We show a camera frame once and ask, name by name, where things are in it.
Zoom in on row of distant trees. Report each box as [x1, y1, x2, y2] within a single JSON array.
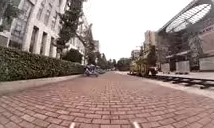
[[85, 49, 133, 72]]

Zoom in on group of parked bikes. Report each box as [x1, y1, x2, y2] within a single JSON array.
[[83, 63, 106, 78]]

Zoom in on red brick path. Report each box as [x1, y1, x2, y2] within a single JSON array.
[[0, 70, 214, 128]]

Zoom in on yellow construction vehicle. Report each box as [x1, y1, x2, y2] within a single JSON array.
[[129, 44, 159, 78]]

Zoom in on dark round bush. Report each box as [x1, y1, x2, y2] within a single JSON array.
[[61, 48, 84, 65]]

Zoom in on pale distant building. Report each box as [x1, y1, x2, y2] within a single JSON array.
[[143, 29, 159, 54]]

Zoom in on tall dark tree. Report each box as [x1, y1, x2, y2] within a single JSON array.
[[55, 0, 96, 64]]

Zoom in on robot's own part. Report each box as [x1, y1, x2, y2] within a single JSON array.
[[69, 121, 77, 128], [132, 121, 141, 128]]

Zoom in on grey stone building with columns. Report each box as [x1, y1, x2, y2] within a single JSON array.
[[0, 0, 100, 66]]

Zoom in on green trimmed hedge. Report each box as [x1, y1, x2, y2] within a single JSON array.
[[0, 44, 86, 83]]

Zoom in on black metal rails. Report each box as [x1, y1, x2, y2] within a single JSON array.
[[127, 72, 214, 90]]

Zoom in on pale stone kerb strip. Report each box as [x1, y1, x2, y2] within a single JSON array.
[[0, 73, 85, 98]]

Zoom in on building with glass roof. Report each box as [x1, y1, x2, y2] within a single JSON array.
[[154, 0, 214, 73]]

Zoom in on pale paved ground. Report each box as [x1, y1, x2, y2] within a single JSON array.
[[115, 70, 214, 101]]

